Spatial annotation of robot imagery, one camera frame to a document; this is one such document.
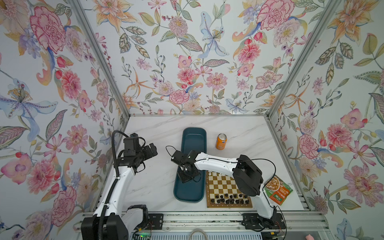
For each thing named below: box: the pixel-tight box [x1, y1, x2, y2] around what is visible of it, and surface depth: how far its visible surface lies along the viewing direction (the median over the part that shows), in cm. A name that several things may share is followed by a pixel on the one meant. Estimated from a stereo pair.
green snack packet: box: [264, 174, 294, 206], surface depth 86 cm
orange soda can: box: [215, 133, 228, 151], surface depth 97 cm
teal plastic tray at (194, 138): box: [181, 127, 207, 155], surface depth 106 cm
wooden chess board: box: [206, 170, 253, 208], surface depth 82 cm
